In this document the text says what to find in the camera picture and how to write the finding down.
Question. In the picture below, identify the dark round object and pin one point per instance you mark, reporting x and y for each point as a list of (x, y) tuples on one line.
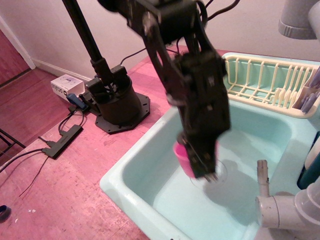
[(5, 213)]

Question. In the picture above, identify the dark teal bottle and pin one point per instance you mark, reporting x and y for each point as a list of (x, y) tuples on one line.
[(311, 169)]

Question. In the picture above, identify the cream dish rack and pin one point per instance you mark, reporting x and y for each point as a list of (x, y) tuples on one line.
[(271, 83)]

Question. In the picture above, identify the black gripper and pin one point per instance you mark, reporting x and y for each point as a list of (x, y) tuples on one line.
[(201, 97)]

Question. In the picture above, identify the grey lamp head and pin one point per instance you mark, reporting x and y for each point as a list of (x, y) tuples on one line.
[(300, 19)]

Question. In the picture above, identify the teal toy sink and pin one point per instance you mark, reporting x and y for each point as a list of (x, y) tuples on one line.
[(150, 187)]

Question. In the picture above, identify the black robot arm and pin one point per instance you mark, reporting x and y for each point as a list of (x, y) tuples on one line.
[(167, 27)]

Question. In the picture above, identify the blue clamp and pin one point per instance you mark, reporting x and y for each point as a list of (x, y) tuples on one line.
[(73, 99)]

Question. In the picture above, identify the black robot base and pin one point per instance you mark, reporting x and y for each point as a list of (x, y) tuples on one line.
[(120, 112)]

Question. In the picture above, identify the black usb hub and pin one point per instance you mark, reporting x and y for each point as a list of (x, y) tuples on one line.
[(55, 149)]

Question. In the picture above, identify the white cardboard box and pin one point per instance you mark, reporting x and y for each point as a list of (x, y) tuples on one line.
[(66, 84)]

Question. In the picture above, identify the pink plastic cup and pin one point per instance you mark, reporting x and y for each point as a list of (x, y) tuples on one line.
[(183, 159)]

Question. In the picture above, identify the purple utensils in rack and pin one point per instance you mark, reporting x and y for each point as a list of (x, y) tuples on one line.
[(312, 93)]

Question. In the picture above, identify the beige toy faucet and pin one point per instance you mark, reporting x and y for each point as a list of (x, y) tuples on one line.
[(285, 216)]

